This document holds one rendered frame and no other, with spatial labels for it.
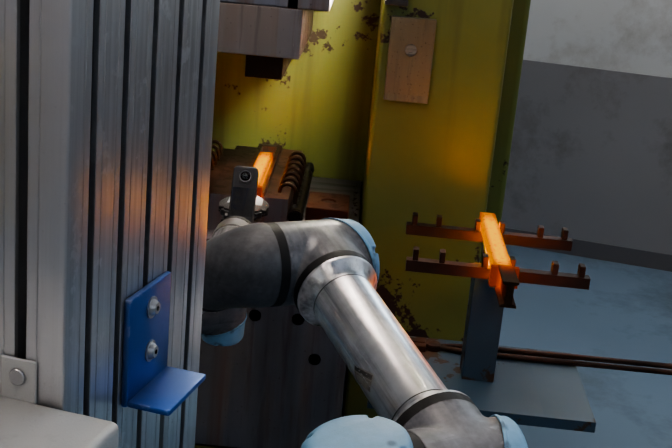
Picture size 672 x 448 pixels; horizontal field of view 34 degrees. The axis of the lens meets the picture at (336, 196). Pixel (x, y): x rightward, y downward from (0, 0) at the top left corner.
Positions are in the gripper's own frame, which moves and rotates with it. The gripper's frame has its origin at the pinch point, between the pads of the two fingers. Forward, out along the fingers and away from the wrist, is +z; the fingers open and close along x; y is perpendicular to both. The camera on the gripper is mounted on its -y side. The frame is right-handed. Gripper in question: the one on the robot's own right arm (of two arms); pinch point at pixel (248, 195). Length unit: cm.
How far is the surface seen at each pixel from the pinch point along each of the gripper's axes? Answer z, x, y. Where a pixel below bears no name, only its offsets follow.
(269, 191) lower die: 7.1, 3.4, 0.8
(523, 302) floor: 223, 97, 100
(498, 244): -19, 47, -1
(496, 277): -33, 45, 0
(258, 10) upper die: 2.7, -0.8, -35.5
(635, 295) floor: 245, 148, 100
